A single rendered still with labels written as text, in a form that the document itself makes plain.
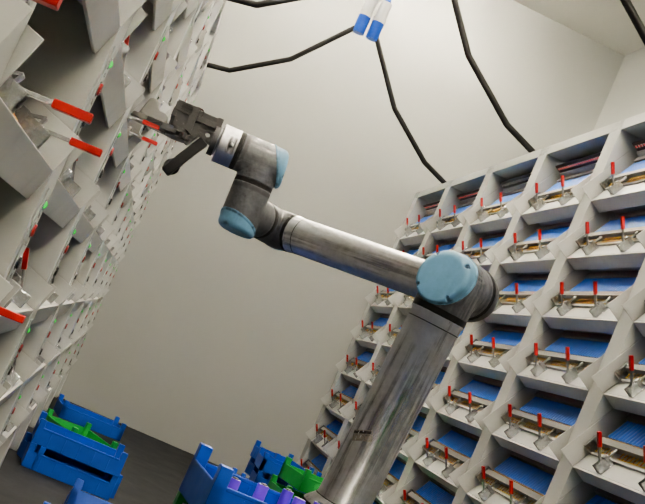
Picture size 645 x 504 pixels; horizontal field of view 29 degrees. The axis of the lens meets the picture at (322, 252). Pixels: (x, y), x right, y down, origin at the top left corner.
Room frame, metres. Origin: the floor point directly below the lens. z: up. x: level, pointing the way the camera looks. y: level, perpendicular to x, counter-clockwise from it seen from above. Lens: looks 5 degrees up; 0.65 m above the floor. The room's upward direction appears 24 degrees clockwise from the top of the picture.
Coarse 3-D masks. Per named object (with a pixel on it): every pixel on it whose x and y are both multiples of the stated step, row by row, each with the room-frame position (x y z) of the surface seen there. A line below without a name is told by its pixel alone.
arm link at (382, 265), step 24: (288, 216) 2.90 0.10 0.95; (264, 240) 2.91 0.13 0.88; (288, 240) 2.88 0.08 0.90; (312, 240) 2.84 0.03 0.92; (336, 240) 2.81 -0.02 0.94; (360, 240) 2.79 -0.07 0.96; (336, 264) 2.81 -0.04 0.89; (360, 264) 2.76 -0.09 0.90; (384, 264) 2.73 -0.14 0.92; (408, 264) 2.70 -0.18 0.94; (408, 288) 2.70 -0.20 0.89
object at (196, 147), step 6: (198, 138) 2.80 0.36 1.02; (192, 144) 2.80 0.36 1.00; (198, 144) 2.80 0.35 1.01; (204, 144) 2.80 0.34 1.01; (186, 150) 2.80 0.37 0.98; (192, 150) 2.80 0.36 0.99; (198, 150) 2.80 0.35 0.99; (180, 156) 2.80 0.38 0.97; (186, 156) 2.80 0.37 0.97; (192, 156) 2.80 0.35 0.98; (168, 162) 2.80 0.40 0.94; (174, 162) 2.80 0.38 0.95; (180, 162) 2.80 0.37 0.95; (162, 168) 2.80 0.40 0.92; (168, 168) 2.80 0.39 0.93; (174, 168) 2.80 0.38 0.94; (168, 174) 2.80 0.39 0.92
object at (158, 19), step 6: (150, 0) 2.16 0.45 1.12; (156, 0) 1.94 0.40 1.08; (162, 0) 1.99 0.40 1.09; (168, 0) 2.04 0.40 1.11; (174, 0) 2.18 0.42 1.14; (180, 0) 2.18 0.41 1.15; (156, 6) 1.99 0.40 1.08; (162, 6) 2.04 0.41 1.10; (168, 6) 2.09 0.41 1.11; (174, 6) 2.18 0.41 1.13; (156, 12) 2.04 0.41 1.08; (162, 12) 2.09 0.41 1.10; (168, 12) 2.14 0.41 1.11; (156, 18) 2.09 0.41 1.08; (162, 18) 2.14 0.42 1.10; (156, 24) 2.14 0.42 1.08
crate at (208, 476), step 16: (208, 448) 1.93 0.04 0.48; (192, 464) 1.93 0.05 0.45; (208, 464) 1.95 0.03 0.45; (192, 480) 1.88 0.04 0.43; (208, 480) 1.79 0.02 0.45; (224, 480) 1.76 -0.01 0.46; (240, 480) 1.96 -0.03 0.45; (192, 496) 1.84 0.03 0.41; (208, 496) 1.75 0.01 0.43; (224, 496) 1.76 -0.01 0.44; (240, 496) 1.76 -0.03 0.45; (272, 496) 1.98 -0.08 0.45
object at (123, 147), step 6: (138, 102) 2.27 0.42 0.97; (132, 108) 2.27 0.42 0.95; (126, 120) 2.30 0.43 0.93; (126, 126) 2.38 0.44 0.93; (126, 132) 2.46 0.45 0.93; (132, 132) 2.87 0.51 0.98; (120, 138) 2.46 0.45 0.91; (126, 138) 2.55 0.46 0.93; (132, 138) 2.87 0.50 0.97; (138, 138) 2.87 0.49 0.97; (120, 144) 2.55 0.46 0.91; (126, 144) 2.65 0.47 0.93; (132, 144) 2.87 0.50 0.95; (114, 150) 2.54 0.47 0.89; (120, 150) 2.64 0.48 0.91; (126, 150) 2.75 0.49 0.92; (114, 156) 2.63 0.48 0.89; (120, 156) 2.75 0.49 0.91; (126, 156) 2.87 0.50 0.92; (114, 162) 2.76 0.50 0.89; (120, 162) 2.86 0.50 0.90
